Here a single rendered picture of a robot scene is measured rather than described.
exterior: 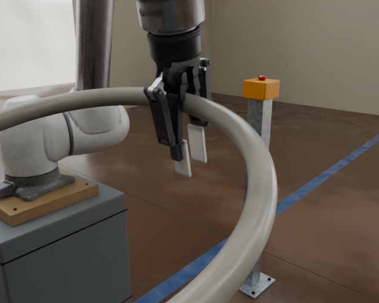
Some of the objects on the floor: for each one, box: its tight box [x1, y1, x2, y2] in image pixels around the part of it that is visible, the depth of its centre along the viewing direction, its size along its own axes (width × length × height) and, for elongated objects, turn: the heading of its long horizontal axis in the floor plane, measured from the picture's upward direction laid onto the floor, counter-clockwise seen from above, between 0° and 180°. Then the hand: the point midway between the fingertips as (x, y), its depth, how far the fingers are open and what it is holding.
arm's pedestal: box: [0, 165, 132, 303], centre depth 130 cm, size 50×50×80 cm
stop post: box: [239, 78, 280, 299], centre depth 184 cm, size 20×20×109 cm
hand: (189, 151), depth 62 cm, fingers closed on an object, 4 cm apart
